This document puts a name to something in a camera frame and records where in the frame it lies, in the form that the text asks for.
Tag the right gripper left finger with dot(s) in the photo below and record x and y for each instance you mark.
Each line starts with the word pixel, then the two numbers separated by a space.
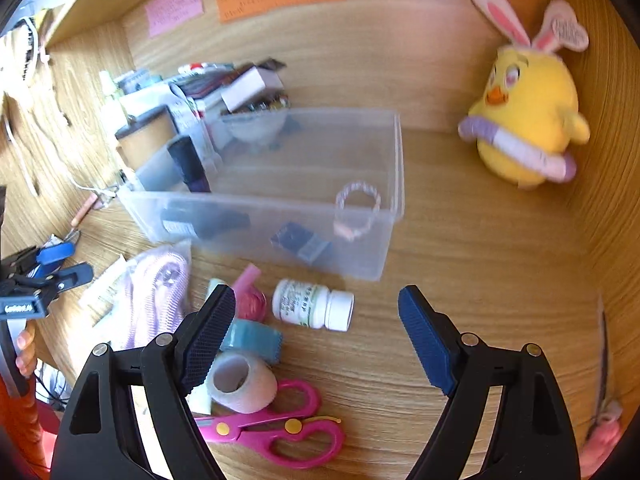
pixel 99 436

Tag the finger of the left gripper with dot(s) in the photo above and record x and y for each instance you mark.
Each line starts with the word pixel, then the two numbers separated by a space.
pixel 52 276
pixel 52 254

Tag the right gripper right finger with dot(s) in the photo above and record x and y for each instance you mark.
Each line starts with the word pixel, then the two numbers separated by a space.
pixel 533 437

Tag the dark green glass bottle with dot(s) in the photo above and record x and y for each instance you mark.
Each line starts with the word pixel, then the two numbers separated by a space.
pixel 203 221

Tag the white tape roll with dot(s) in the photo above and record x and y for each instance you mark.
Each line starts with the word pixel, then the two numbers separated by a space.
pixel 241 382

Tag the dark purple cylindrical bottle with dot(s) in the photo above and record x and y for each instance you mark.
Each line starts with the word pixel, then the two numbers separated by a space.
pixel 185 157

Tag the round pink compact tin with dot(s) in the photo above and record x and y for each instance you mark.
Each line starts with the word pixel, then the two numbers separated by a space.
pixel 250 302

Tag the blue washi tape roll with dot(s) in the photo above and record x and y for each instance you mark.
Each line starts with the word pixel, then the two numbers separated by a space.
pixel 255 338

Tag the pink scissors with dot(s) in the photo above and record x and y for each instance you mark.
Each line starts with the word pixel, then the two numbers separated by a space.
pixel 261 431

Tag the white pill bottle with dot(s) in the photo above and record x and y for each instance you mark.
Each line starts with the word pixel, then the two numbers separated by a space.
pixel 312 305

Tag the left hand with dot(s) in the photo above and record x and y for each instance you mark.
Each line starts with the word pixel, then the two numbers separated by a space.
pixel 26 359

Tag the brown ceramic lidded mug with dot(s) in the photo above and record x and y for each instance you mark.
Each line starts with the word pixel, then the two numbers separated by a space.
pixel 145 135

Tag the green spray bottle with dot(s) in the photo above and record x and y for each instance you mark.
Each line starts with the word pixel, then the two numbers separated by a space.
pixel 110 92

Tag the stack of books and papers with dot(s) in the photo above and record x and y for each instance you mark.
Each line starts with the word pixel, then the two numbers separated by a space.
pixel 188 97

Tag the bowl of colourful beads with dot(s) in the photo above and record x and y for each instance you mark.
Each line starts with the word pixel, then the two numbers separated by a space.
pixel 258 124

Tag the red white marker pen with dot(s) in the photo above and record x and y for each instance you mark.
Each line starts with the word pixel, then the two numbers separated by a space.
pixel 203 68

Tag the white small cardboard box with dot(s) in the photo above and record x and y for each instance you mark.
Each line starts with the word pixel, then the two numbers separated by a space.
pixel 249 87

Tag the clear plastic storage bin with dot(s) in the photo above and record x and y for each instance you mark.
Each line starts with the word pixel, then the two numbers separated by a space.
pixel 327 195

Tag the pink sticky note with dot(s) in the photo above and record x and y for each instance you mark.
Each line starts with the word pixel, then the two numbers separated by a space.
pixel 166 15

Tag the yellow chick plush toy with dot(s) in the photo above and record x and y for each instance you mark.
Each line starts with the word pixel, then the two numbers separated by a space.
pixel 528 113

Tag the wire frame eyeglasses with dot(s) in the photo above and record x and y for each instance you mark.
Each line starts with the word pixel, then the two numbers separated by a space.
pixel 96 200

